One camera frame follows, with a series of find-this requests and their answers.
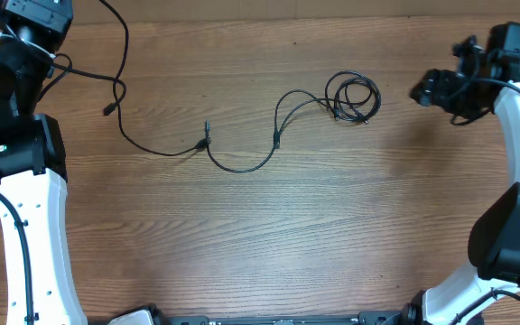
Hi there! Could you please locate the black USB-A cable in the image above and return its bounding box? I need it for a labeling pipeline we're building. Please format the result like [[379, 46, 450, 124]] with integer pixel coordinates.
[[272, 70, 383, 150]]

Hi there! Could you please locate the thin grey-tipped USB-C cable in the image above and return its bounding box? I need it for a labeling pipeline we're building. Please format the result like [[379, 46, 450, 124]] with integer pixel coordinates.
[[203, 119, 282, 174]]

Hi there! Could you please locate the black USB-C cable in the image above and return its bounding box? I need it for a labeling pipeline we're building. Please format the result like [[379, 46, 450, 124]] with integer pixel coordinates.
[[38, 0, 211, 158]]

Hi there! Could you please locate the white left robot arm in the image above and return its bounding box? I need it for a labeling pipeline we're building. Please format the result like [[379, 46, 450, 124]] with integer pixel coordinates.
[[0, 0, 88, 324]]

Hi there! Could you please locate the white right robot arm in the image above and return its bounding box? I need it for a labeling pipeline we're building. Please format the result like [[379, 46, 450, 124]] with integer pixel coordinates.
[[385, 22, 520, 325]]

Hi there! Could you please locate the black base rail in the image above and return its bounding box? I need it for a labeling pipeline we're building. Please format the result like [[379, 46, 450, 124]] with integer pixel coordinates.
[[165, 311, 401, 325]]

